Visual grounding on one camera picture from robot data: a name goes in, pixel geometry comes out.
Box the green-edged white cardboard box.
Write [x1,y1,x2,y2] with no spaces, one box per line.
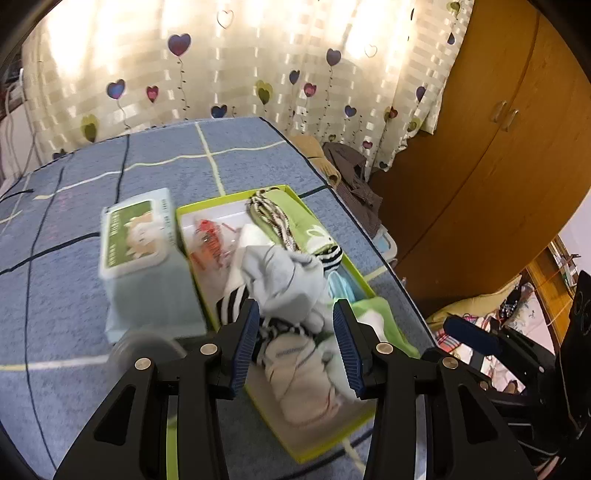
[175,185,377,464]

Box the clear plastic jar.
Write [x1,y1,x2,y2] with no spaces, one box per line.
[108,329,185,370]

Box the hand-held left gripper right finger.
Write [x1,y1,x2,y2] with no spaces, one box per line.
[332,299,539,480]

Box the wooden wardrobe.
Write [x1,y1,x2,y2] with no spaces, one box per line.
[369,0,591,319]

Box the heart print curtain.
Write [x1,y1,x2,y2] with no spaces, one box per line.
[21,0,476,174]

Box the blue plaid bedspread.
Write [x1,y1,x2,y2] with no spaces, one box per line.
[0,116,437,480]

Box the wet wipes pack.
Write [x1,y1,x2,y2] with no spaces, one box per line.
[99,188,208,344]

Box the white cloth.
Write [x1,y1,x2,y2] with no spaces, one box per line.
[224,224,273,296]

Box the brown clothing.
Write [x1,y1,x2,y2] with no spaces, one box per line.
[323,142,384,236]

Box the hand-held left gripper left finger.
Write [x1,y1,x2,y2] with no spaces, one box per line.
[53,299,260,480]

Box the yellow pillow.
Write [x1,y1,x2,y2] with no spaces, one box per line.
[425,277,522,333]

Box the green rabbit towel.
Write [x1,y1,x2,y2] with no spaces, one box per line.
[249,188,342,259]

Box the tan cloth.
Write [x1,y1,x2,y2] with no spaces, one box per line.
[291,134,342,185]

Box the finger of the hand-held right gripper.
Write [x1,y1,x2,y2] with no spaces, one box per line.
[422,347,490,393]
[443,315,499,355]

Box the clear bag with orange print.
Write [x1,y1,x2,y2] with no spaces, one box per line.
[187,217,241,273]

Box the green drawstring pouch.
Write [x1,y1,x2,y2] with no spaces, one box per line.
[351,296,421,361]

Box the blue face mask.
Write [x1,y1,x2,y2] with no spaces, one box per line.
[325,270,361,305]

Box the black white striped sock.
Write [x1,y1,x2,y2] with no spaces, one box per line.
[215,286,315,365]
[318,244,345,273]

